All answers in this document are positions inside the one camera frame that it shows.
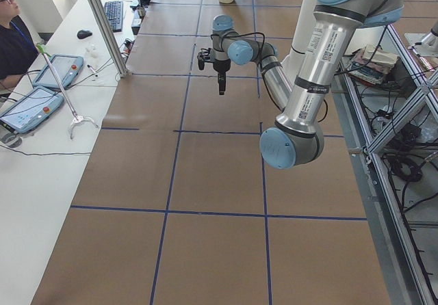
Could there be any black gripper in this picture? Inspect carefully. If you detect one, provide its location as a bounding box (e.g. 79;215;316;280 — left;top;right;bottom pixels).
213;59;231;95

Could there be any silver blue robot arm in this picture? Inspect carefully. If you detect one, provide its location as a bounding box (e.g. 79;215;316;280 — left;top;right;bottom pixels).
198;0;404;169

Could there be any black keyboard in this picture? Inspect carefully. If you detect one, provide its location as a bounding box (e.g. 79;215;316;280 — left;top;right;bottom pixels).
103;0;124;32

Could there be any black computer mouse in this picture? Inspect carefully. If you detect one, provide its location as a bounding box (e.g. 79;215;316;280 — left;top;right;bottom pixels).
77;29;93;40

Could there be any stack of magazines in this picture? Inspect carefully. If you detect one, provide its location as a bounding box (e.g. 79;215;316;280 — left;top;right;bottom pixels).
347;44;399;85

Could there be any reacher grabber stick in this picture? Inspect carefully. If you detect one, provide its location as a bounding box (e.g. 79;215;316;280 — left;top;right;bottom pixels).
36;44;99;140

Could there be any far teach pendant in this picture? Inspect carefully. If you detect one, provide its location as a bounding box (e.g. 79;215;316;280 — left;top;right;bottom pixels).
31;55;83;91

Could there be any teach pendant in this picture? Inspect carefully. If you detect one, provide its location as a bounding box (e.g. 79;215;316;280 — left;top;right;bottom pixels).
31;55;83;91
1;86;64;134

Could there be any near teach pendant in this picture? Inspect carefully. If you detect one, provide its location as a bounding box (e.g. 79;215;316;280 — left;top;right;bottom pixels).
1;86;64;134

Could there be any person in black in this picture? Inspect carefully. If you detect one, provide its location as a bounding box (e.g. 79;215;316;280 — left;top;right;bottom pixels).
1;0;39;88

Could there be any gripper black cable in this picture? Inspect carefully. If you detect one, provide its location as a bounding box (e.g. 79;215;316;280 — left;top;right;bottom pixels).
209;31;266;59

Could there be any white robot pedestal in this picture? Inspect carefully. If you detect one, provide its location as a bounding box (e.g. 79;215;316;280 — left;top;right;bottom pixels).
281;0;316;82

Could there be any aluminium frame post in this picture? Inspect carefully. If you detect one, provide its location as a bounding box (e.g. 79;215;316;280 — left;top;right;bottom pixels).
88;0;129;78

